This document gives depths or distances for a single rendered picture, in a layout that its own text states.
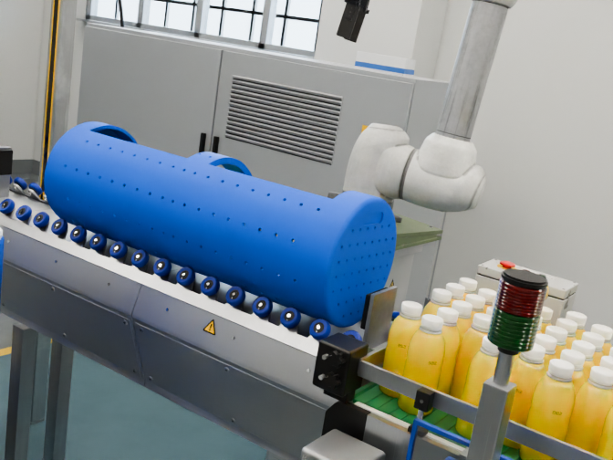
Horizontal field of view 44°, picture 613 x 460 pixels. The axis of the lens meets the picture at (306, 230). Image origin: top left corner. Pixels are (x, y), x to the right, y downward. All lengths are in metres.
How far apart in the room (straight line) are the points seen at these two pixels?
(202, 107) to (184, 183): 2.21
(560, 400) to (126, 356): 1.10
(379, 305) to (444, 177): 0.67
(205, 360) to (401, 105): 1.78
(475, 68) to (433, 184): 0.33
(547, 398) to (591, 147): 3.02
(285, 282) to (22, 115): 5.78
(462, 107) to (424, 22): 2.26
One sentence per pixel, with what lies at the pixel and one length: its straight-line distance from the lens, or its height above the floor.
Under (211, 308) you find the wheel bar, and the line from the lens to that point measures 1.72.
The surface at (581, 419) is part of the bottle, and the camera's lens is 1.36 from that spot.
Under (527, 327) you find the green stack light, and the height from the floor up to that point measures 1.20.
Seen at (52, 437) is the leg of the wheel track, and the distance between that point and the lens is 2.56.
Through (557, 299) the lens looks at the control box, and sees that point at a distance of 1.71.
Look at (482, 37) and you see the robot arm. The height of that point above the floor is 1.60.
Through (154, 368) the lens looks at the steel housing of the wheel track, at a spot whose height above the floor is 0.70.
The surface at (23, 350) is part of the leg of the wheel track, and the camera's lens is 2.33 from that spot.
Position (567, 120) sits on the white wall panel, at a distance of 4.29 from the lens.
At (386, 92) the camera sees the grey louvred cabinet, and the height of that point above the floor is 1.37.
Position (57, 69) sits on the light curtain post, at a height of 1.31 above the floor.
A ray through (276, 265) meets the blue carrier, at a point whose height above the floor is 1.08.
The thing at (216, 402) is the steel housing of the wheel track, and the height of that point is 0.69.
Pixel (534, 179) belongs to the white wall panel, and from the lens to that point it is 4.35.
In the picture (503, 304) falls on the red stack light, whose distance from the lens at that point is 1.07.
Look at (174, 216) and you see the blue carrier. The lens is 1.72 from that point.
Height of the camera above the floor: 1.52
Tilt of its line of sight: 14 degrees down
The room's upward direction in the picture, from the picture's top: 9 degrees clockwise
